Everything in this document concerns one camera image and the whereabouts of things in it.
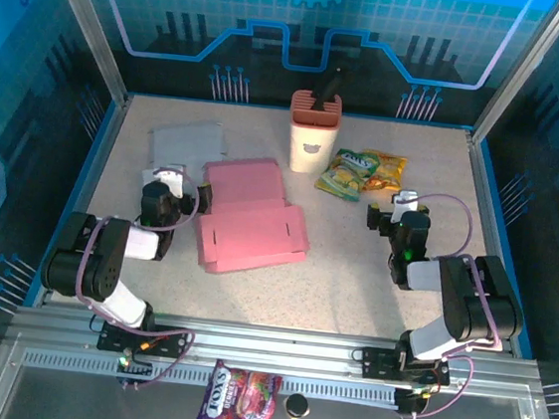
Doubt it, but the cream knife block pink top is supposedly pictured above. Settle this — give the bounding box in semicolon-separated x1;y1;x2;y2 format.
282;88;347;177

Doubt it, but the grey paper box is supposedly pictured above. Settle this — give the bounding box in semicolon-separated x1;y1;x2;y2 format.
139;113;233;206

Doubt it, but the aluminium side rail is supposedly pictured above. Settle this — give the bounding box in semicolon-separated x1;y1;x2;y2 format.
31;87;133;314
443;128;539;356

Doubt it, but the purple berries candy bag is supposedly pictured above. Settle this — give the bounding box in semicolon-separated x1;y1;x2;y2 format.
195;356;285;419

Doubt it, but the yellow candy bag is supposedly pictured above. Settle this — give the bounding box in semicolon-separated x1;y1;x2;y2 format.
358;149;410;197

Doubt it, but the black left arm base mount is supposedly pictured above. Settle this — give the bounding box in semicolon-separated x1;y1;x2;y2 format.
95;317;192;361

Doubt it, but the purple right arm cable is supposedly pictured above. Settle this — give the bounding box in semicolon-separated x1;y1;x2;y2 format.
370;187;517;419

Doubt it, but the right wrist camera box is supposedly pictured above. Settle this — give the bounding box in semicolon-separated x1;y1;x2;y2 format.
390;187;422;220

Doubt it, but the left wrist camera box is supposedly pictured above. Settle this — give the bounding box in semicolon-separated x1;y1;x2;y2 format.
153;162;189;199

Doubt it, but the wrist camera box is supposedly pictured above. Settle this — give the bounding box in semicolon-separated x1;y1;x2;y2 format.
390;187;422;220
153;162;189;199

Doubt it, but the small jar black lid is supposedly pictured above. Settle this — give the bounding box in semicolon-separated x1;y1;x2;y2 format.
281;391;312;419

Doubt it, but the slotted grey cable duct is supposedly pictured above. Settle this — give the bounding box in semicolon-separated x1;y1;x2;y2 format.
21;347;403;407

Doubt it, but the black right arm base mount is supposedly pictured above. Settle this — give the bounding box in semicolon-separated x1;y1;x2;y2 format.
358;345;455;388

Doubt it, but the aluminium frame rail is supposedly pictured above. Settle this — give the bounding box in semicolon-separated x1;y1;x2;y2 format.
3;299;546;404

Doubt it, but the pink paper box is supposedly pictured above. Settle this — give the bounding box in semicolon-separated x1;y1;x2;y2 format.
188;150;319;287

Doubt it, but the black knife handle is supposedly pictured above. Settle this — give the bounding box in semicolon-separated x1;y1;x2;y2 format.
310;63;346;114

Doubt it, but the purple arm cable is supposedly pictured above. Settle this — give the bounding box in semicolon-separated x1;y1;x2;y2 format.
64;157;214;395
370;187;517;419

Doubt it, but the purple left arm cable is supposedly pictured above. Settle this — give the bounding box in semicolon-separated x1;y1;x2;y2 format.
64;157;214;395

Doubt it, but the green candy bag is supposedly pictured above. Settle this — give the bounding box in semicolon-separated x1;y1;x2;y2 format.
312;145;382;205

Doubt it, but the aluminium frame post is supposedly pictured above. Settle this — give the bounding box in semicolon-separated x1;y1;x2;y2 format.
26;0;140;107
468;0;559;153

